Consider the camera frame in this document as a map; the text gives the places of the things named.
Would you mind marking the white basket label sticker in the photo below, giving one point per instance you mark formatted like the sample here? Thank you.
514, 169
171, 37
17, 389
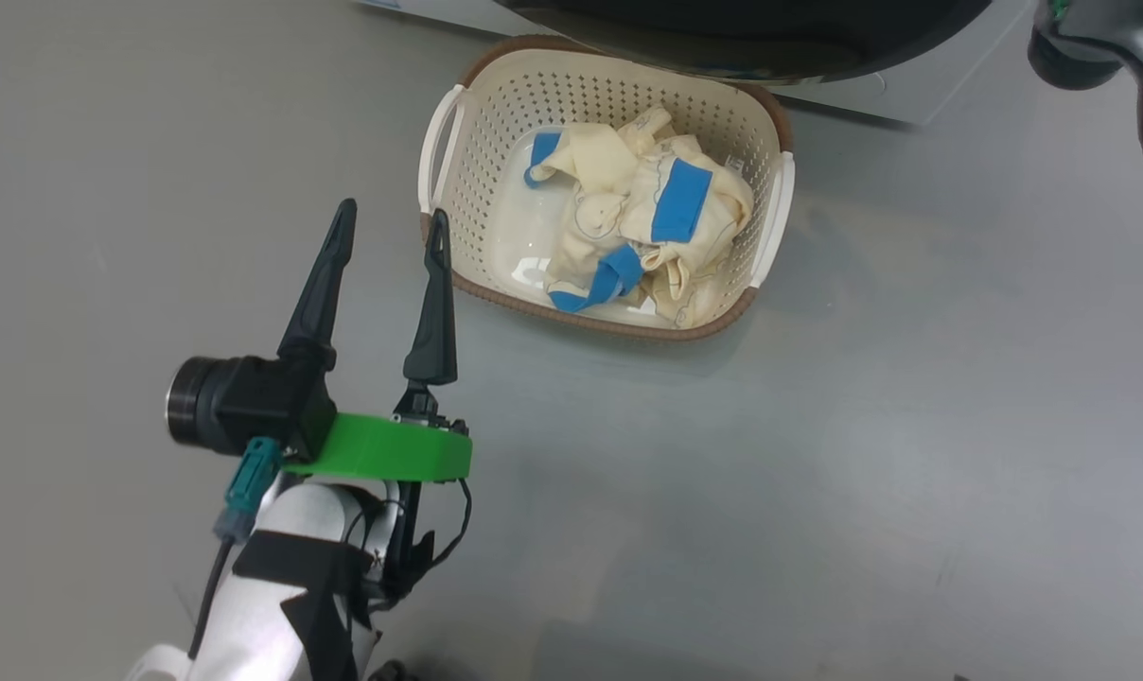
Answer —
526, 272

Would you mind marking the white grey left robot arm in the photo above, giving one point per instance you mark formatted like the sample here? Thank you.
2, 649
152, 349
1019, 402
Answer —
278, 567

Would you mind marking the black round washing machine door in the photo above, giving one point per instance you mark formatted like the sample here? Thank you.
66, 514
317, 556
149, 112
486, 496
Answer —
723, 28

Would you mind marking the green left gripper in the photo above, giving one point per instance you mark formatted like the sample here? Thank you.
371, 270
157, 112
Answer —
382, 449

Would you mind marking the white washing machine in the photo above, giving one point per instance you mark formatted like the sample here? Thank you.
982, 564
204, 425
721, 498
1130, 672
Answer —
912, 95

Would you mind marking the cream perforated laundry basket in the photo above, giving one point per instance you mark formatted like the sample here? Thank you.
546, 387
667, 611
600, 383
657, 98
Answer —
496, 142

